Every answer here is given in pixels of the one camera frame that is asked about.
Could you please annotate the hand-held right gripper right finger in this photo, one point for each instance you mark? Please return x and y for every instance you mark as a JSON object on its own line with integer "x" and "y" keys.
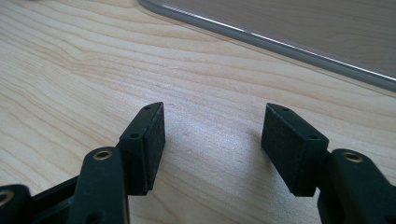
{"x": 295, "y": 152}

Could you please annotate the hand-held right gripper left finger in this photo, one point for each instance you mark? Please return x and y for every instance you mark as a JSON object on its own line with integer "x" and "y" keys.
{"x": 141, "y": 155}

